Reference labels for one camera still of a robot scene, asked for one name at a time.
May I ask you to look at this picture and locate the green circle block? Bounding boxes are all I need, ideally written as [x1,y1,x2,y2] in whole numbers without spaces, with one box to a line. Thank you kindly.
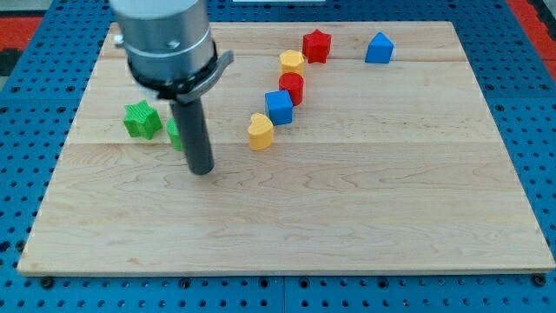
[166,117,183,151]

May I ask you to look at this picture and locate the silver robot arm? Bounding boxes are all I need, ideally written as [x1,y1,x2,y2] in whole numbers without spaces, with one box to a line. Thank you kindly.
[109,0,234,103]

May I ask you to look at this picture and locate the red circle block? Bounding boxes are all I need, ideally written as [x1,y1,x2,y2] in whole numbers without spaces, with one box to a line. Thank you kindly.
[278,72,304,106]

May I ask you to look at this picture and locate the yellow hexagon block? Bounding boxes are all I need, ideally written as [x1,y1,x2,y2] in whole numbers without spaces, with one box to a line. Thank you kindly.
[279,50,305,77]

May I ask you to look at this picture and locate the yellow heart block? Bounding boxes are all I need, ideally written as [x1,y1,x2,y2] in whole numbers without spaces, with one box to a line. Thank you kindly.
[248,113,274,150]

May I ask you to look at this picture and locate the blue cube block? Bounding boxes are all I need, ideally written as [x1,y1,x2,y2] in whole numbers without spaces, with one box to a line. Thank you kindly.
[265,90,294,126]

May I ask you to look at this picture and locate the wooden board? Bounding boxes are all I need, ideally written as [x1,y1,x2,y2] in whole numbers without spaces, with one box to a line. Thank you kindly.
[18,22,555,276]

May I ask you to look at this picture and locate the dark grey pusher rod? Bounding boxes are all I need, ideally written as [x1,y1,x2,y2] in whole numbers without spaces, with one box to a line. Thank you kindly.
[170,98,214,176]

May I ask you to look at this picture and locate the red star block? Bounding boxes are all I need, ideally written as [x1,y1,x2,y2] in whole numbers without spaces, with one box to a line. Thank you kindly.
[302,29,332,63]

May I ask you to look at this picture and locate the green star block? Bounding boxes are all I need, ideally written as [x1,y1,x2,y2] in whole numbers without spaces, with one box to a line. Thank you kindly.
[122,100,162,140]

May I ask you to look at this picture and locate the blue triangle block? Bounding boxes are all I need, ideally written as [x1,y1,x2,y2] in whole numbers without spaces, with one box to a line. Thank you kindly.
[365,32,394,63]

